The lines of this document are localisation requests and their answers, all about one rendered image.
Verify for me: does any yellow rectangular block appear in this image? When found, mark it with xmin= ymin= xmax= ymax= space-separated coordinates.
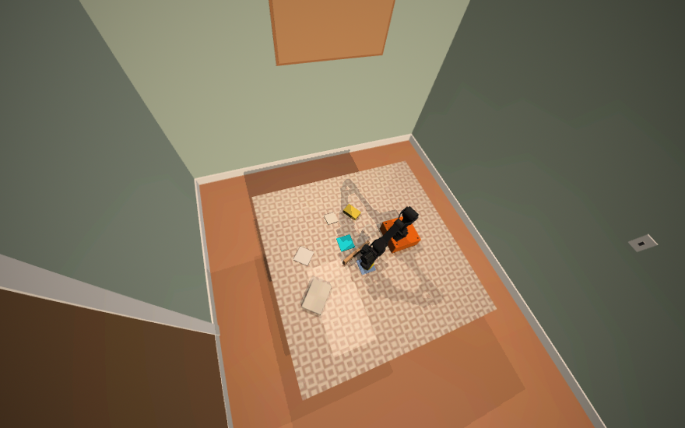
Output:
xmin=343 ymin=204 xmax=361 ymax=220

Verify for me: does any light brown wooden plank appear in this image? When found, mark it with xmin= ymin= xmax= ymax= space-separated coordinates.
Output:
xmin=342 ymin=241 xmax=370 ymax=265

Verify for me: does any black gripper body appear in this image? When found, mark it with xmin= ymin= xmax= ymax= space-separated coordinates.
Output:
xmin=360 ymin=257 xmax=377 ymax=270

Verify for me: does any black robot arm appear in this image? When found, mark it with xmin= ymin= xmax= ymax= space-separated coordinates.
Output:
xmin=360 ymin=206 xmax=419 ymax=265

